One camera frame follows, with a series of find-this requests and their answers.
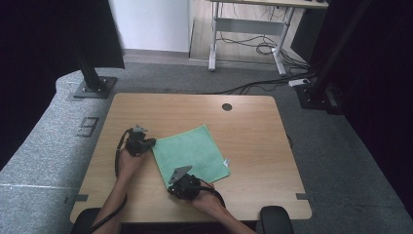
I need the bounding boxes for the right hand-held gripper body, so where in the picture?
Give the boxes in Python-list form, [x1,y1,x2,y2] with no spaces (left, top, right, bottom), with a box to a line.
[168,165,203,200]

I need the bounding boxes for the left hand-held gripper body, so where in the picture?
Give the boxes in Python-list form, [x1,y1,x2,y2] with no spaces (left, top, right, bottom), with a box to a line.
[125,125,149,157]

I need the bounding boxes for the green cloth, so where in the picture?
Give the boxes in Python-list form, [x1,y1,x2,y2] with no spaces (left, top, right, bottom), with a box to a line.
[151,124,232,189]

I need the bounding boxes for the person's right hand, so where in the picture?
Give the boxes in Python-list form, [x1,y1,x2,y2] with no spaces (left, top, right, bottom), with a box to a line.
[189,180,226,216]

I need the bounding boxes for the person's left hand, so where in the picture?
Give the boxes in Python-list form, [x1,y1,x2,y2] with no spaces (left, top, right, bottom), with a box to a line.
[116,147,148,185]

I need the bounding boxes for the black metal stand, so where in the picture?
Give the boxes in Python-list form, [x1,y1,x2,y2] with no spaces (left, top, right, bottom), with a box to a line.
[293,0,374,115]
[72,42,119,99]

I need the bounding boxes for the black chair armrest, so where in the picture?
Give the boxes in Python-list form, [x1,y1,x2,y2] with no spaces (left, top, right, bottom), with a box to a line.
[259,205,295,234]
[70,208,102,234]

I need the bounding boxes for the dark curtain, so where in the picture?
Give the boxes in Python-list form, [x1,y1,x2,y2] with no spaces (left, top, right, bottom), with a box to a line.
[0,0,126,171]

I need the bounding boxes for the white power strip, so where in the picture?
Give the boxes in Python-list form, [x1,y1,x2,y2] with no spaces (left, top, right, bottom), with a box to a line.
[287,78,312,88]

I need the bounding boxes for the black box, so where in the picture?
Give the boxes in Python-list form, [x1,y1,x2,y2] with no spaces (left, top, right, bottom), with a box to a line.
[289,7,326,63]

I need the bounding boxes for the long black floor cable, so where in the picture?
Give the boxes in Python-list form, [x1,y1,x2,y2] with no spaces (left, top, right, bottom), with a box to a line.
[212,72,317,96]

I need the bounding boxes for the tangled black cables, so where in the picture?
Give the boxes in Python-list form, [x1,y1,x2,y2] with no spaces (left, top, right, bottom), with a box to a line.
[216,30,310,71]

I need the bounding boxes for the white metal frame desk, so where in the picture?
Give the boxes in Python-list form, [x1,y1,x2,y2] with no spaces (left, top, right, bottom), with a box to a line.
[207,0,329,77]

